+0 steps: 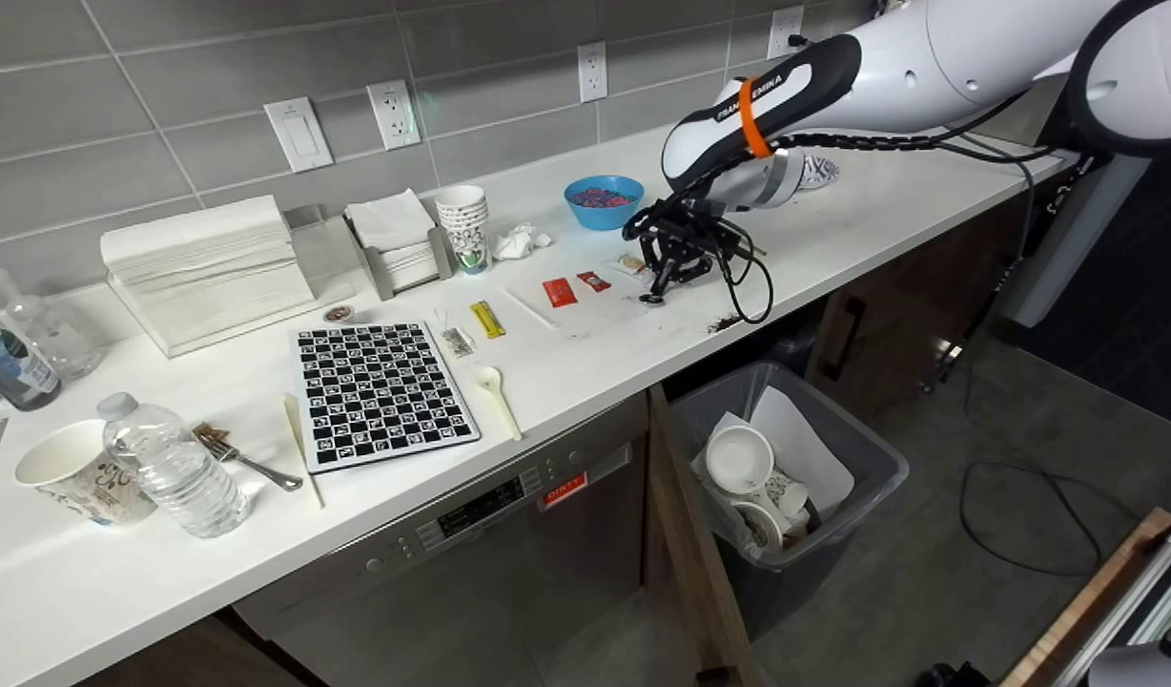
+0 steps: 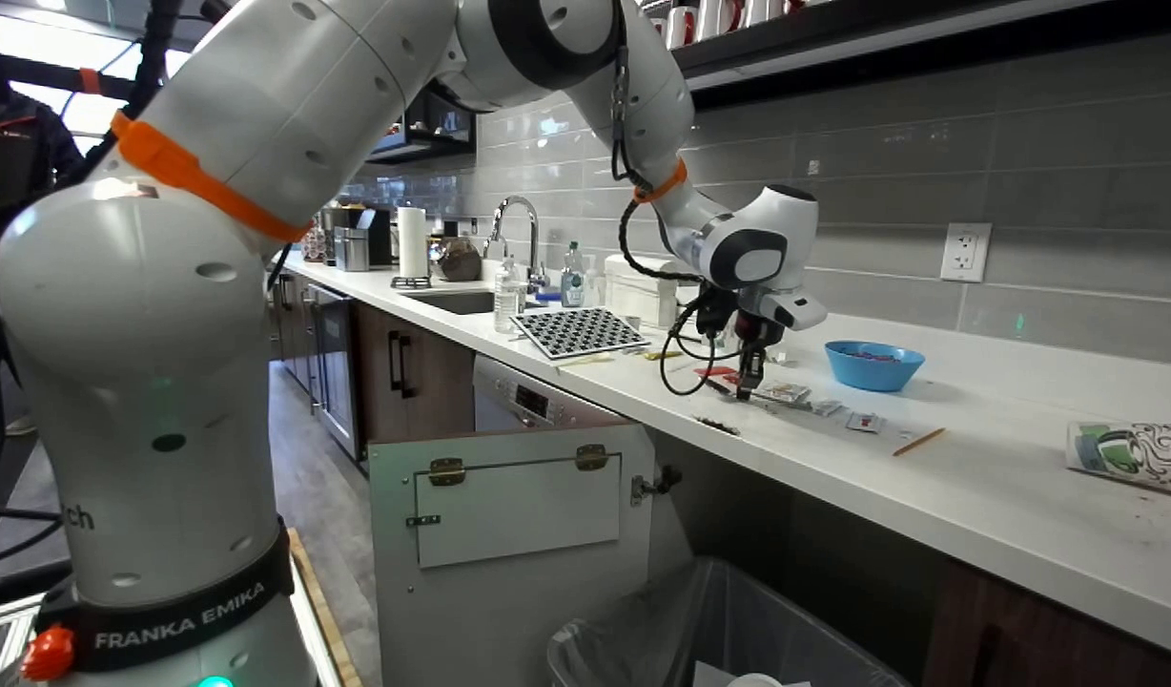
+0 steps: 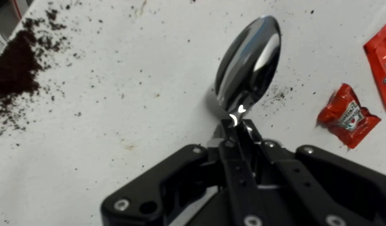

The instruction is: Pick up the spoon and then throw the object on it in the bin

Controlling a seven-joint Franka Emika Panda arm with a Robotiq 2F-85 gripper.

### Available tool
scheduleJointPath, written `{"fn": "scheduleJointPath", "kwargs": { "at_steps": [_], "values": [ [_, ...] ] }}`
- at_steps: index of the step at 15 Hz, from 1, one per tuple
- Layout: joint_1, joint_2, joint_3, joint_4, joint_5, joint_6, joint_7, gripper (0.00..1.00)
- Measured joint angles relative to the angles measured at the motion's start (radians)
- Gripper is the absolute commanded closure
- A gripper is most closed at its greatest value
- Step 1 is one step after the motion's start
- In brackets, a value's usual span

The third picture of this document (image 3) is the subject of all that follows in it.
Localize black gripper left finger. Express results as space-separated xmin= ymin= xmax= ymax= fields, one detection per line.
xmin=101 ymin=119 xmax=269 ymax=226

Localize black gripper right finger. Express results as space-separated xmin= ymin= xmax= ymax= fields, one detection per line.
xmin=236 ymin=119 xmax=386 ymax=226

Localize metal spoon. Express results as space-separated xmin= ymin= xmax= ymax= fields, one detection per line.
xmin=214 ymin=15 xmax=283 ymax=128

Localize crumpled red ketchup packet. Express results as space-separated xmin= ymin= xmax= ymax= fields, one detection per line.
xmin=316 ymin=81 xmax=382 ymax=150

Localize dark coffee grounds pile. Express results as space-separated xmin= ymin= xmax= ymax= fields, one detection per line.
xmin=0 ymin=7 xmax=72 ymax=139

